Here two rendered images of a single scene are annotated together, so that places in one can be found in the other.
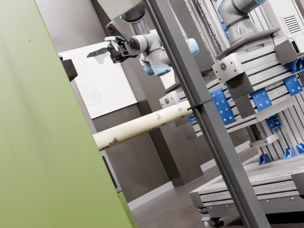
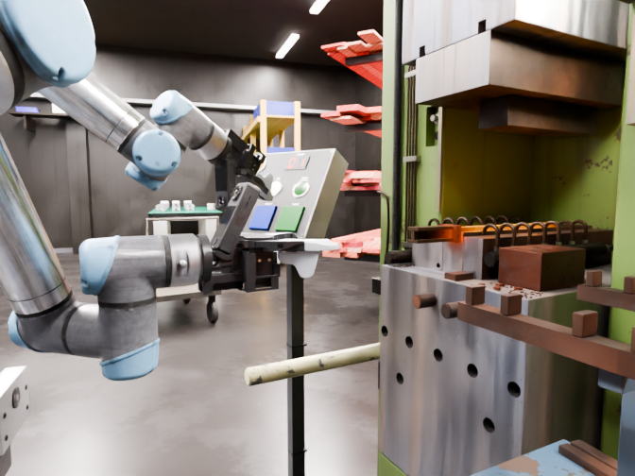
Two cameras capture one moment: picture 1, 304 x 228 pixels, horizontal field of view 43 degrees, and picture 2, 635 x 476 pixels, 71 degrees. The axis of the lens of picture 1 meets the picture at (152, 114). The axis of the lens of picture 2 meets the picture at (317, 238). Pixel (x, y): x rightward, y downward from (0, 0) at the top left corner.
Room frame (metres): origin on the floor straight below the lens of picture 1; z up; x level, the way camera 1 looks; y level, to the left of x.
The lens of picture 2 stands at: (2.22, 0.28, 1.08)
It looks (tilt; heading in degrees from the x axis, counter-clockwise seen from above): 6 degrees down; 194
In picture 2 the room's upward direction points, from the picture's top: straight up
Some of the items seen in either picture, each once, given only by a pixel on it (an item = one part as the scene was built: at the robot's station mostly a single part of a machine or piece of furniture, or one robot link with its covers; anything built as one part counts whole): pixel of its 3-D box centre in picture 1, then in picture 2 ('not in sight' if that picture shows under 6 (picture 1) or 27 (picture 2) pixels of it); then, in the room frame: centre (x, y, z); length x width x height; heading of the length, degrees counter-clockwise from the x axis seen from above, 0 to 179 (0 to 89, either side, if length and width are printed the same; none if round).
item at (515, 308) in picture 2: not in sight; (557, 289); (1.67, 0.43, 0.97); 0.23 x 0.06 x 0.02; 131
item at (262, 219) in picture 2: not in sight; (264, 217); (1.03, -0.17, 1.01); 0.07 x 0.05 x 0.07; 67
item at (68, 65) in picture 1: (64, 73); (382, 286); (0.91, 0.15, 0.80); 0.06 x 0.03 x 0.04; 42
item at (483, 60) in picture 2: not in sight; (520, 82); (1.13, 0.47, 1.32); 0.42 x 0.20 x 0.10; 132
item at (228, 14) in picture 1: (232, 8); not in sight; (1.76, -0.53, 0.98); 0.13 x 0.12 x 0.14; 35
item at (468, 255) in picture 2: not in sight; (513, 246); (1.13, 0.47, 0.96); 0.42 x 0.20 x 0.09; 132
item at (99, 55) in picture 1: (98, 57); (307, 259); (1.57, 0.11, 0.98); 0.09 x 0.03 x 0.06; 96
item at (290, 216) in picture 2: not in sight; (290, 219); (1.07, -0.08, 1.01); 0.07 x 0.05 x 0.07; 67
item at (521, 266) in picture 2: not in sight; (540, 265); (1.37, 0.48, 0.95); 0.12 x 0.09 x 0.07; 132
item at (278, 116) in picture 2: not in sight; (266, 184); (-4.97, -2.41, 1.23); 2.66 x 0.75 x 2.45; 32
